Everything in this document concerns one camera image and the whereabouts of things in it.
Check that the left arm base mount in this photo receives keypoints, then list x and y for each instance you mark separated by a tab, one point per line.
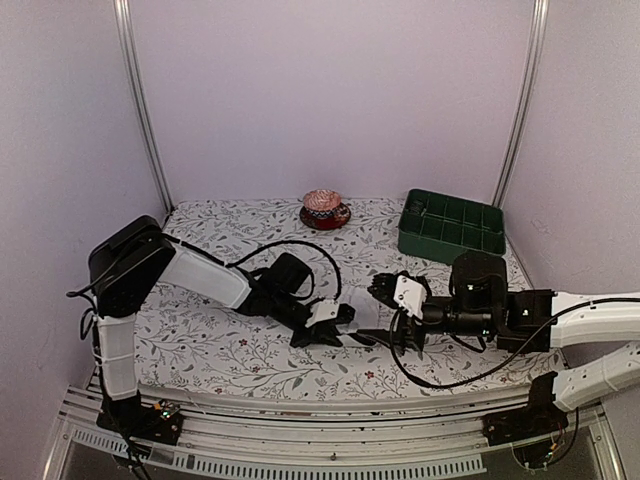
160	423

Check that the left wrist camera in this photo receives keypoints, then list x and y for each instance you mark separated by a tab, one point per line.
330	310

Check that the red patterned bowl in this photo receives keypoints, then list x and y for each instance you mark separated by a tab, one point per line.
321	203

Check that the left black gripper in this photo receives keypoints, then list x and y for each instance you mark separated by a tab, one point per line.
314	336

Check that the green divided organizer tray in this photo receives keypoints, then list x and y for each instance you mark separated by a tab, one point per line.
449	227

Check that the left aluminium frame post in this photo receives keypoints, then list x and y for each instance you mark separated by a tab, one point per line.
125	31

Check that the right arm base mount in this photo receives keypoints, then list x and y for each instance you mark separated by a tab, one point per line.
539	416

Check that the aluminium frame post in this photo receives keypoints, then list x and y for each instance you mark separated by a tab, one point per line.
125	31
532	62

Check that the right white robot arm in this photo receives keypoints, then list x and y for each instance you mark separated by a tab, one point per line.
541	320

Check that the dark red saucer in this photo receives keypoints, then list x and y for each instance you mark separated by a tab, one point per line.
325	220

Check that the floral tablecloth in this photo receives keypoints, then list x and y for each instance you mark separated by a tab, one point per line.
184	341

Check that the white black-trimmed underwear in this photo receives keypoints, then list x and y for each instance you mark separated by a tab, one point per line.
367	311

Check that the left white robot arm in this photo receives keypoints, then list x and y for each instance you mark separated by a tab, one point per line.
125	268

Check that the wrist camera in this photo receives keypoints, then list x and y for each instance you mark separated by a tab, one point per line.
399	291
330	310

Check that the front aluminium rail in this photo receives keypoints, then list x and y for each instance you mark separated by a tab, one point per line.
440	437

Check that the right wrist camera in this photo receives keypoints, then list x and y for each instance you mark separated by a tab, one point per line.
399	291

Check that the right aluminium frame post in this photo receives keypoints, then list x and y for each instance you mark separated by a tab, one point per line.
532	62

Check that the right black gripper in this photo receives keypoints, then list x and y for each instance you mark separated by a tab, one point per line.
407	329

